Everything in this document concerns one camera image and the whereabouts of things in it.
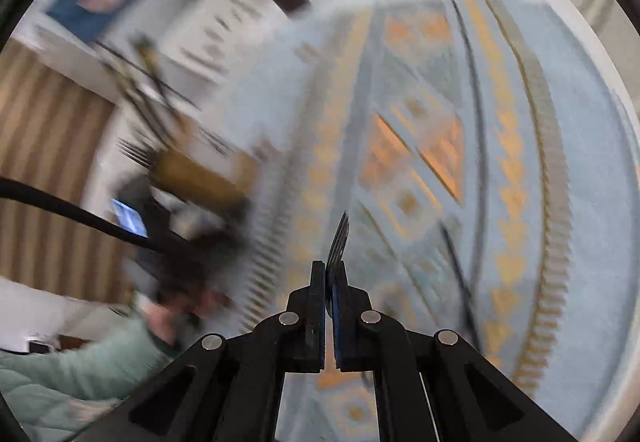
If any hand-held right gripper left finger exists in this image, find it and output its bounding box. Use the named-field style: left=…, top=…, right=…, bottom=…
left=75, top=261, right=327, bottom=442

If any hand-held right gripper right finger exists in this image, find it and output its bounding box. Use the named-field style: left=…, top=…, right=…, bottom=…
left=331, top=261, right=576, bottom=442

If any wooden utensil holder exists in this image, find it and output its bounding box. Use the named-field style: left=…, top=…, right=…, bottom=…
left=152, top=147, right=251, bottom=210

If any metal fork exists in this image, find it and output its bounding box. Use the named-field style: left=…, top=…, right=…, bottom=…
left=117, top=137, right=157, bottom=169
left=326, top=211, right=352, bottom=315

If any black chopstick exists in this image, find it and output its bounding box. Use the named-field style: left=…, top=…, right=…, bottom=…
left=440, top=222, right=481, bottom=338

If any person's left forearm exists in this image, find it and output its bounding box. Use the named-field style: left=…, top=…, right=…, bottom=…
left=0, top=317, right=173, bottom=442

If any person's left hand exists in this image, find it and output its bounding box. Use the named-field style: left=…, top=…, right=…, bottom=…
left=150, top=279, right=236, bottom=348

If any brown striped curtain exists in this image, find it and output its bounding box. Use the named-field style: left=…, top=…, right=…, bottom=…
left=0, top=42, right=118, bottom=293

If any patterned blue tablecloth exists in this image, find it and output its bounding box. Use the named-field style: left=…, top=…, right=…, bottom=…
left=220, top=0, right=636, bottom=442

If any white dining chair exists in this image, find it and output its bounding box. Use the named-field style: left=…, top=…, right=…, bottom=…
left=165, top=0, right=281, bottom=83

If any black cable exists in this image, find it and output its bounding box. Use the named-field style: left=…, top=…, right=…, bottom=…
left=0, top=177, right=191, bottom=255

